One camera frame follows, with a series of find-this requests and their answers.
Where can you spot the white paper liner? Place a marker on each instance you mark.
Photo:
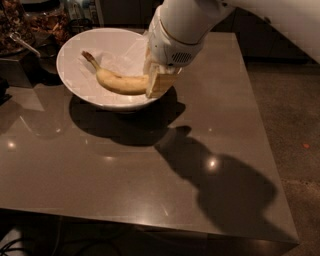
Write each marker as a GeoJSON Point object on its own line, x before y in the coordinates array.
{"type": "Point", "coordinates": [124, 53]}

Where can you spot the white ceramic bowl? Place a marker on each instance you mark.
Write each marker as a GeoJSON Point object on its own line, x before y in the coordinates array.
{"type": "Point", "coordinates": [78, 75]}

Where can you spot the metal spoon handle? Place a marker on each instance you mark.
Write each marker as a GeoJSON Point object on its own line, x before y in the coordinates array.
{"type": "Point", "coordinates": [17, 38]}

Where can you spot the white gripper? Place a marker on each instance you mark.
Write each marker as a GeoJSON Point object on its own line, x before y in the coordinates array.
{"type": "Point", "coordinates": [166, 47]}

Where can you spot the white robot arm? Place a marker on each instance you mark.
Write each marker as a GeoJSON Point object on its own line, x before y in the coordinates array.
{"type": "Point", "coordinates": [178, 29]}

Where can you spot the glass jar of nuts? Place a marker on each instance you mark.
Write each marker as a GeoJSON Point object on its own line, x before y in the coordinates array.
{"type": "Point", "coordinates": [13, 20]}

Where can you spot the glass jar of snacks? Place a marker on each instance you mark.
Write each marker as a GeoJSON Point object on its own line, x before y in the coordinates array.
{"type": "Point", "coordinates": [49, 17]}

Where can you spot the yellow banana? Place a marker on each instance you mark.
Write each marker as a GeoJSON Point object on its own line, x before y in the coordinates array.
{"type": "Point", "coordinates": [117, 83]}

